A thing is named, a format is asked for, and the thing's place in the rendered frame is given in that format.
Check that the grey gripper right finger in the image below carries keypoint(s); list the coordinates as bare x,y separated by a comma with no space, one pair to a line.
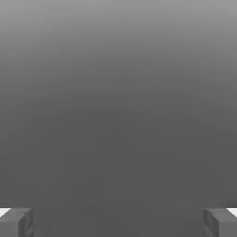
222,222

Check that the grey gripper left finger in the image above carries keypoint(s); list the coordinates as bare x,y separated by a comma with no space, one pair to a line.
14,222

